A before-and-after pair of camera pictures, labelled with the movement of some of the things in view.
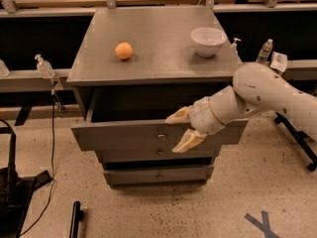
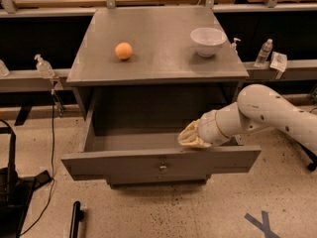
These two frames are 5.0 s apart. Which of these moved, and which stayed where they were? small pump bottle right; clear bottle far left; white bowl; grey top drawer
Moved: grey top drawer
Stayed: white bowl; small pump bottle right; clear bottle far left
